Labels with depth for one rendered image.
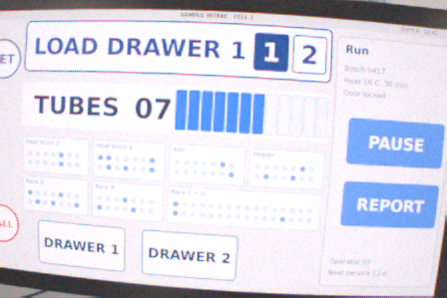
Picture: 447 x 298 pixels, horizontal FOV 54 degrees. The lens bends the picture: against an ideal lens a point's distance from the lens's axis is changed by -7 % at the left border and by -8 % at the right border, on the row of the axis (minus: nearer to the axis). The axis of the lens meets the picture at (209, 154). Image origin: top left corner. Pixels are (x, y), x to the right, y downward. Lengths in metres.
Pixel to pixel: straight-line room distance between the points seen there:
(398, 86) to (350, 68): 0.05
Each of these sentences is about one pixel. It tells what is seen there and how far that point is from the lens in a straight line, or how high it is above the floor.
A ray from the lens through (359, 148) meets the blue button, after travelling 0.46.
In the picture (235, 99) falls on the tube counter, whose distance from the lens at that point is 0.44.
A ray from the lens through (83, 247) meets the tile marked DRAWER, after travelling 0.49.
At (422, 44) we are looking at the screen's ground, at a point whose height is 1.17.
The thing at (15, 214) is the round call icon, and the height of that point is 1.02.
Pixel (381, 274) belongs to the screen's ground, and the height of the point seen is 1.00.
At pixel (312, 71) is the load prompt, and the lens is 0.45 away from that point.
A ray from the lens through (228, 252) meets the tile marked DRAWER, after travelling 0.46.
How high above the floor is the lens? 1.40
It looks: 46 degrees down
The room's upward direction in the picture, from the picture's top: straight up
